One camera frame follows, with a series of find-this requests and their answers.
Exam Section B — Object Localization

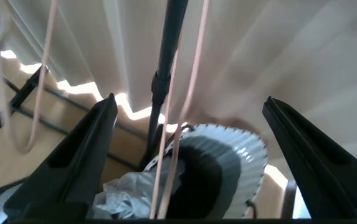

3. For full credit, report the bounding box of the black clothes rack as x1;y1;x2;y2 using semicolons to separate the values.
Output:
0;0;189;200

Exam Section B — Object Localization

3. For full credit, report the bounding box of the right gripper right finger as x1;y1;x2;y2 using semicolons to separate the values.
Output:
262;96;357;218

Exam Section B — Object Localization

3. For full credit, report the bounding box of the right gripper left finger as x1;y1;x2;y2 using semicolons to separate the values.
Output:
3;93;118;220

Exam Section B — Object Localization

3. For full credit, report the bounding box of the pink clothes hanger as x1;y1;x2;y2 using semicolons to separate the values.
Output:
149;0;211;219
0;0;58;155

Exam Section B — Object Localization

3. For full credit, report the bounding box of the white laundry basket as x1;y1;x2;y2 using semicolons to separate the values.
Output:
143;123;269;218

